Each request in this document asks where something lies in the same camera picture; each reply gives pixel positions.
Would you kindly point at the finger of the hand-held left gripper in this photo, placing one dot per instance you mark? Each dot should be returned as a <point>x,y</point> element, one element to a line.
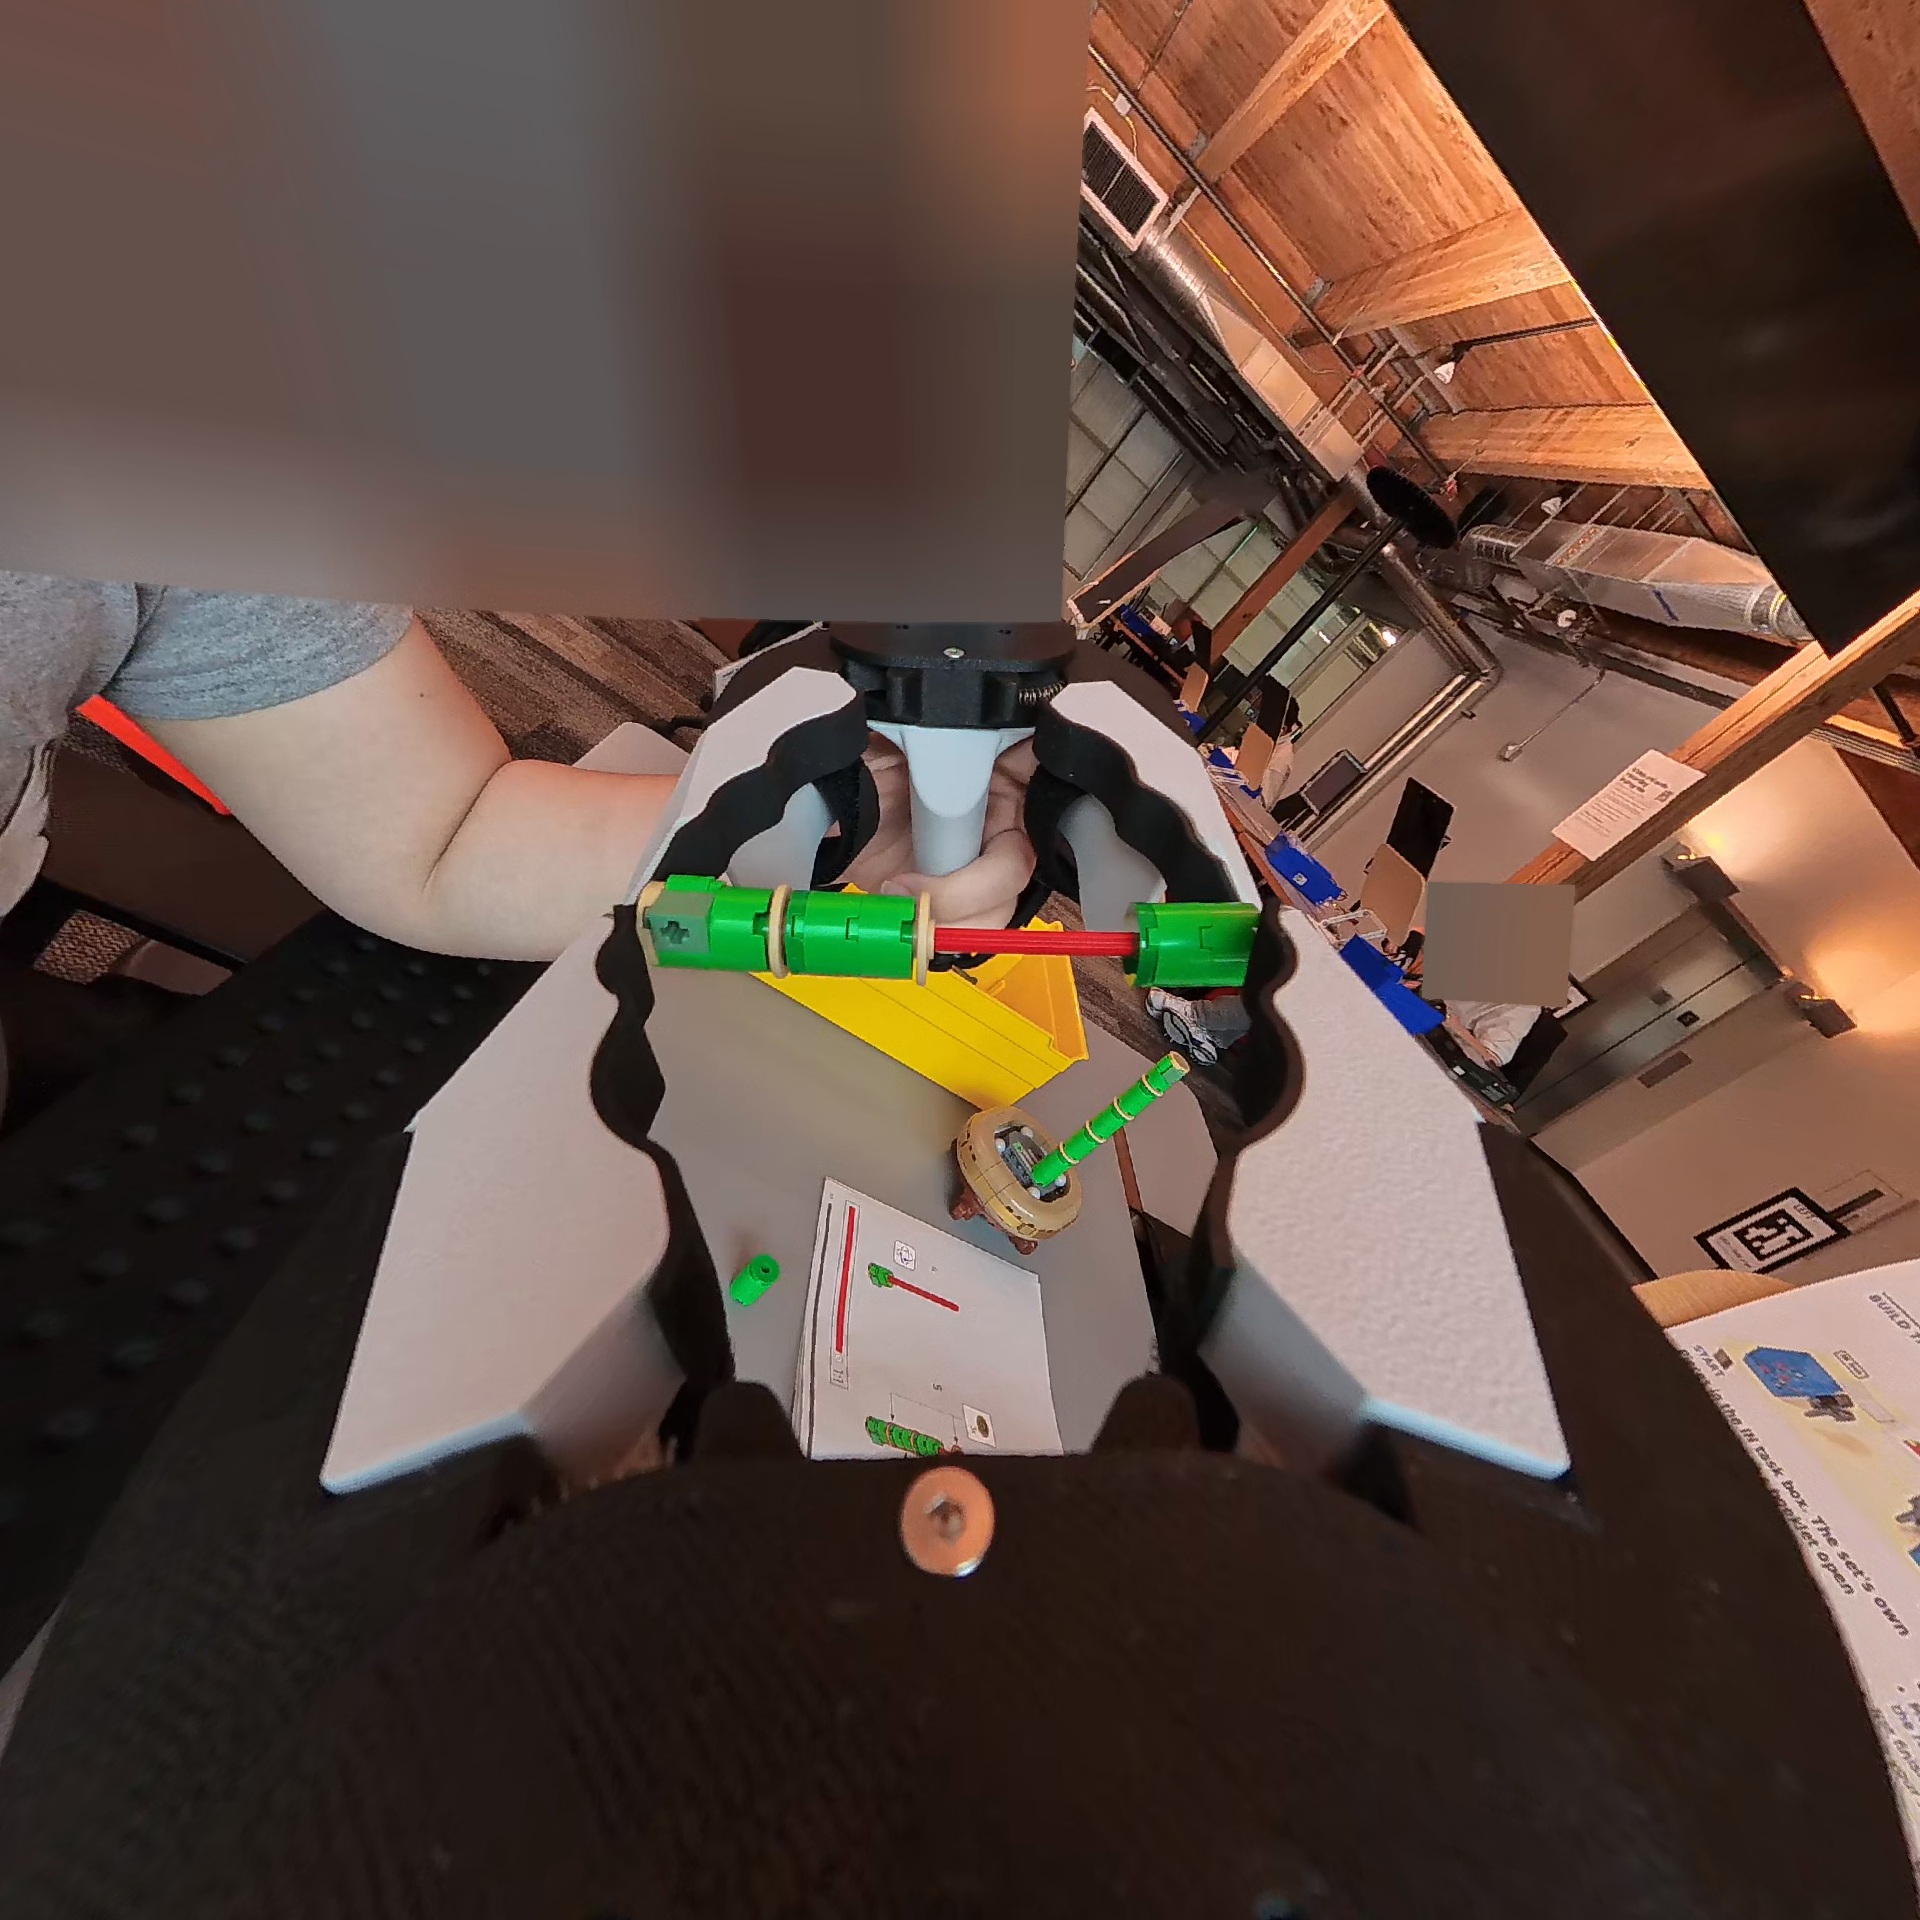
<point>1155,781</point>
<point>735,765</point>

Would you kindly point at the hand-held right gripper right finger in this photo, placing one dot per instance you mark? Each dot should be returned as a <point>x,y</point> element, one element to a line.
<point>1380,1231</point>

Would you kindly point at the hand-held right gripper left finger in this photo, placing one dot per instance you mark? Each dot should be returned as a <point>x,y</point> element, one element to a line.
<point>510,1200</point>

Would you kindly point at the green toy axle with red rod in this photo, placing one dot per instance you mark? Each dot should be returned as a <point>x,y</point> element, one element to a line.
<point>841,930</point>

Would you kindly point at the person's left forearm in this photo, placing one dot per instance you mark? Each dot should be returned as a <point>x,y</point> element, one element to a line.
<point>450,810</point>

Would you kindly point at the grey desk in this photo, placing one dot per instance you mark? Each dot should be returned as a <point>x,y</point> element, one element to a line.
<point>735,1140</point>

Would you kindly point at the person's left hand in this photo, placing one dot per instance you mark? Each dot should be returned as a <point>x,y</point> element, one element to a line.
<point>969,892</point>

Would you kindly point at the blue storage bin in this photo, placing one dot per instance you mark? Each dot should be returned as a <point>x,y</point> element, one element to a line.
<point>1388,983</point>
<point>1302,872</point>

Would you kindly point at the long workbench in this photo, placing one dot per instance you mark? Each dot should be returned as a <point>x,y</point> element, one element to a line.
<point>1320,930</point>

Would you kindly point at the person's shoe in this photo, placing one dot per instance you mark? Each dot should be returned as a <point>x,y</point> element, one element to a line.
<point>1200,1028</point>

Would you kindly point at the small green toy connector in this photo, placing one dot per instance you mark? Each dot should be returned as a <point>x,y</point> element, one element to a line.
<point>753,1281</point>

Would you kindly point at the black screen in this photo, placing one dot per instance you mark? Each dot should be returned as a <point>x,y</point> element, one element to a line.
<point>1423,822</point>

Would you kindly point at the yellow plastic bin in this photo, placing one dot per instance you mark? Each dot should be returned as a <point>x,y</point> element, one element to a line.
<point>930,1034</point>

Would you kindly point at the tan board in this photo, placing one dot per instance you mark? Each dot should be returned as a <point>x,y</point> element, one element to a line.
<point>1711,1292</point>

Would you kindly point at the tan round toy with green rod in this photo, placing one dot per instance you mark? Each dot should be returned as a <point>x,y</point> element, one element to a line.
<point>1013,1170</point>

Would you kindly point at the black round lamp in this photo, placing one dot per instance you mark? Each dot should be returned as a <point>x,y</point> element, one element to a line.
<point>1410,506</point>

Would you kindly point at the black white marker tag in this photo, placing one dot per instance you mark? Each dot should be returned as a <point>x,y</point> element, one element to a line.
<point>1771,1231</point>

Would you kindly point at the white instruction booklet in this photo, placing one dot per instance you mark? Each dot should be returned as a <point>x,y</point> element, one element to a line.
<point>930,1350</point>

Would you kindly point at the large printed instruction sheet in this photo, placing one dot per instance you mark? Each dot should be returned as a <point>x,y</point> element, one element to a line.
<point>1830,1441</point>

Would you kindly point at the person's grey t-shirt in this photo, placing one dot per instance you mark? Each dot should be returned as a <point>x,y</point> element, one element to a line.
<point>181,644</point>

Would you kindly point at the orange red strip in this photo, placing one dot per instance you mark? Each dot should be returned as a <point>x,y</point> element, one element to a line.
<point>151,751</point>

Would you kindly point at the large black panel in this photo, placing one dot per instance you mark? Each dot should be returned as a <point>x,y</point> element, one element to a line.
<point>1724,225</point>

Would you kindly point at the white paper wall notice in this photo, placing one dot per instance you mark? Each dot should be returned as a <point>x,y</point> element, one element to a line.
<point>1629,802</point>

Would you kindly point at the silver air duct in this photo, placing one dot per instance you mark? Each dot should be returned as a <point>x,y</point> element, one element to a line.
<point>1650,578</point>

